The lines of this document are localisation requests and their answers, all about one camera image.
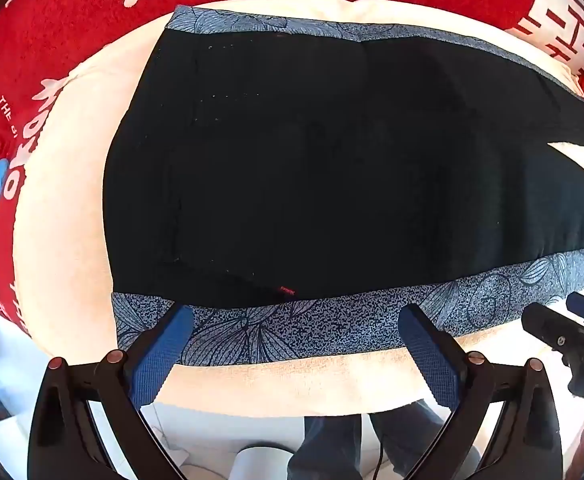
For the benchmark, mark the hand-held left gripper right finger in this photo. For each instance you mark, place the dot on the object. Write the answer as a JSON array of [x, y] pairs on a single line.
[[429, 357]]

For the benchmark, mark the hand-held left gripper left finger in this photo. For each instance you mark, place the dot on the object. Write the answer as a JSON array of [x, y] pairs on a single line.
[[164, 352]]

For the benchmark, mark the black pants with blue floral trim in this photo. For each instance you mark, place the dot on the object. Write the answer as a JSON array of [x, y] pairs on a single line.
[[322, 160]]

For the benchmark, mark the person's legs in jeans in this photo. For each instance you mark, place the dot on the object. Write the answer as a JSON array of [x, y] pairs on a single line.
[[332, 445]]

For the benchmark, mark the white round object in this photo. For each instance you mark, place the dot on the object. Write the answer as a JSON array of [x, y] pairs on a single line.
[[262, 465]]

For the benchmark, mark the cream blanket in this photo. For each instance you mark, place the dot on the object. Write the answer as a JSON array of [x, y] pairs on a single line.
[[61, 170]]

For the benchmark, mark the red printed blanket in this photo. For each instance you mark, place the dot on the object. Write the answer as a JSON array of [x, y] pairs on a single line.
[[61, 25]]

